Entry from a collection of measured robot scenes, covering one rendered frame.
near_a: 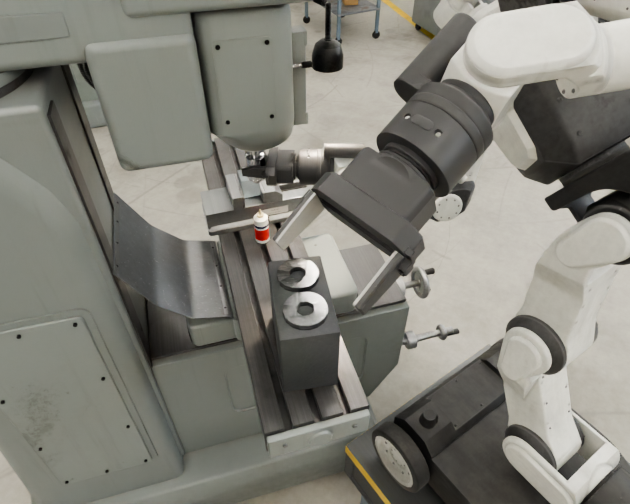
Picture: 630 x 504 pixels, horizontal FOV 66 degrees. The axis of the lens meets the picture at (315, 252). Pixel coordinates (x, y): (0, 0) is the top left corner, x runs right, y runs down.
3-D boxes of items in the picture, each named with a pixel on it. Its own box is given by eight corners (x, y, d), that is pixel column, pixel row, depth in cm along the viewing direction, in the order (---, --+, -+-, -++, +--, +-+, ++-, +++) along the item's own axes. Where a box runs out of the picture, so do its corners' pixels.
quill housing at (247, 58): (280, 113, 124) (273, -28, 102) (301, 155, 109) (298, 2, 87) (205, 124, 120) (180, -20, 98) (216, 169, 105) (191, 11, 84)
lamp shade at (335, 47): (349, 68, 111) (350, 40, 106) (323, 75, 108) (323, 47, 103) (330, 57, 115) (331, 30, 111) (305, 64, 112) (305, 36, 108)
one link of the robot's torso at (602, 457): (607, 474, 126) (630, 451, 117) (561, 522, 118) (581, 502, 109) (540, 414, 139) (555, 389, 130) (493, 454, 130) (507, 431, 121)
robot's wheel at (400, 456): (424, 493, 143) (436, 464, 130) (412, 504, 141) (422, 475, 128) (380, 440, 155) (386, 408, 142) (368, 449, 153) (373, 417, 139)
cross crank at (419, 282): (421, 279, 179) (426, 256, 171) (436, 303, 171) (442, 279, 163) (381, 288, 176) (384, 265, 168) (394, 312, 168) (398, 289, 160)
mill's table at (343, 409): (259, 147, 194) (257, 129, 188) (371, 432, 107) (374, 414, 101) (200, 155, 189) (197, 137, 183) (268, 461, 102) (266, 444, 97)
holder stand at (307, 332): (320, 308, 122) (320, 250, 109) (338, 384, 106) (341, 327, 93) (272, 315, 121) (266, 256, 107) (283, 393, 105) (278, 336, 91)
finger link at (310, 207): (285, 252, 49) (326, 207, 50) (274, 240, 46) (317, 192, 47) (275, 244, 50) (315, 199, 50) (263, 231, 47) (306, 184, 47)
